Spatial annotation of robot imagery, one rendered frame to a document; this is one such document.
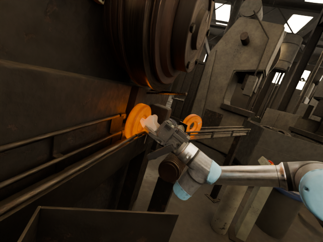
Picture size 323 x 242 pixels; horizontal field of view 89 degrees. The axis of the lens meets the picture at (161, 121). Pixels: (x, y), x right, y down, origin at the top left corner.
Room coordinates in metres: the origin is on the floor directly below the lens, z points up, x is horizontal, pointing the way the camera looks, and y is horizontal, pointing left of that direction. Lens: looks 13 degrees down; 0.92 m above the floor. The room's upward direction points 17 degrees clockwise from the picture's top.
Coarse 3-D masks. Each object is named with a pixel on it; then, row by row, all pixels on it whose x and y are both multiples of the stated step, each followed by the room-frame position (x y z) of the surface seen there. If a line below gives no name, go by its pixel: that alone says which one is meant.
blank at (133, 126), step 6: (138, 108) 0.60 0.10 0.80; (144, 108) 0.62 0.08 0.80; (132, 114) 0.58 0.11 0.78; (138, 114) 0.59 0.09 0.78; (144, 114) 0.64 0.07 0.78; (150, 114) 0.70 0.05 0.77; (126, 120) 0.58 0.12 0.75; (132, 120) 0.57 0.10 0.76; (138, 120) 0.60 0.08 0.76; (126, 126) 0.58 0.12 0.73; (132, 126) 0.57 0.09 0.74; (138, 126) 0.67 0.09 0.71; (126, 132) 0.58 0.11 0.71; (132, 132) 0.58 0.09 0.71; (138, 132) 0.63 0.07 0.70
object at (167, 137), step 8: (168, 120) 0.63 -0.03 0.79; (160, 128) 0.59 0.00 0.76; (168, 128) 0.58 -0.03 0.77; (176, 128) 0.59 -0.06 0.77; (160, 136) 0.58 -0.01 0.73; (168, 136) 0.57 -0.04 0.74; (176, 136) 0.58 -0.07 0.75; (184, 136) 0.59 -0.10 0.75; (168, 144) 0.59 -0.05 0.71; (176, 144) 0.60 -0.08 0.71; (184, 144) 0.57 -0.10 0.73; (176, 152) 0.56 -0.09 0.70
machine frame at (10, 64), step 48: (0, 0) 0.29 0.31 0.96; (48, 0) 0.36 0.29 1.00; (0, 48) 0.29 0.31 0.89; (48, 48) 0.37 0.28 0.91; (96, 48) 0.50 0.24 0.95; (0, 96) 0.25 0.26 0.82; (48, 96) 0.33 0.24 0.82; (96, 96) 0.46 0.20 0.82; (144, 96) 0.76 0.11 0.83; (0, 144) 0.26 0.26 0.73; (48, 144) 0.35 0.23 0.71; (0, 192) 0.27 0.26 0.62; (96, 192) 0.57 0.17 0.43
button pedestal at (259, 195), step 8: (264, 160) 1.13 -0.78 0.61; (256, 192) 1.06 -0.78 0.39; (264, 192) 1.04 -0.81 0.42; (248, 200) 1.12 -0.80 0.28; (256, 200) 1.04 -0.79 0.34; (264, 200) 1.03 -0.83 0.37; (248, 208) 1.06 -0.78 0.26; (256, 208) 1.04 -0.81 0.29; (240, 216) 1.13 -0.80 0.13; (248, 216) 1.04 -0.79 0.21; (256, 216) 1.03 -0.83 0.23; (232, 224) 1.17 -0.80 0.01; (240, 224) 1.06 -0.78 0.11; (248, 224) 1.04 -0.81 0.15; (232, 232) 1.08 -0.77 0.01; (240, 232) 1.04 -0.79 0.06; (248, 232) 1.03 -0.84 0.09; (232, 240) 1.01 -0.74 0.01; (240, 240) 1.03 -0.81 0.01; (248, 240) 1.06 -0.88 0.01
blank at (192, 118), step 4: (188, 116) 1.04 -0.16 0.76; (192, 116) 1.03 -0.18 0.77; (196, 116) 1.05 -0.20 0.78; (184, 120) 1.03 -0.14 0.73; (188, 120) 1.01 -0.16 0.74; (192, 120) 1.03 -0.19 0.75; (196, 120) 1.06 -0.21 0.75; (200, 120) 1.08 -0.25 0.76; (188, 124) 1.02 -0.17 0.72; (196, 124) 1.08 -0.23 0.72; (200, 124) 1.09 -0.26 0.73; (188, 128) 1.03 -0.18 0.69; (192, 128) 1.09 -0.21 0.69; (196, 128) 1.08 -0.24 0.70; (200, 128) 1.10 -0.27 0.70; (192, 136) 1.07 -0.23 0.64
